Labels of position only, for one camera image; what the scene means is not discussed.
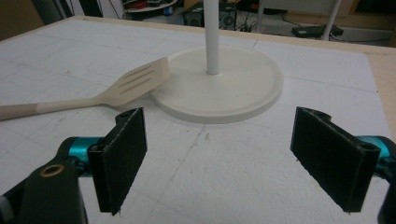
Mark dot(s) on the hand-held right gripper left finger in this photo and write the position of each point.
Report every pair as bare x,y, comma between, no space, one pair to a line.
123,161

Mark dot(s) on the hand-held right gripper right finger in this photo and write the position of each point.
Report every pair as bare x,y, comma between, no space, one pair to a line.
330,158

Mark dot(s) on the beige slotted spatula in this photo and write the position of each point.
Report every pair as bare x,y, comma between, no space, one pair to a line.
137,84

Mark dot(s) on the white stand with round base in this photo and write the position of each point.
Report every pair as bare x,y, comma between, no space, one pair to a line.
218,93

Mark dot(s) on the black flat device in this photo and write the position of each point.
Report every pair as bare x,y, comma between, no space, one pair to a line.
311,31

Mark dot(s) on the black speaker box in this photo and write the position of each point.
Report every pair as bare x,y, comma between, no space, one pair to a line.
194,17

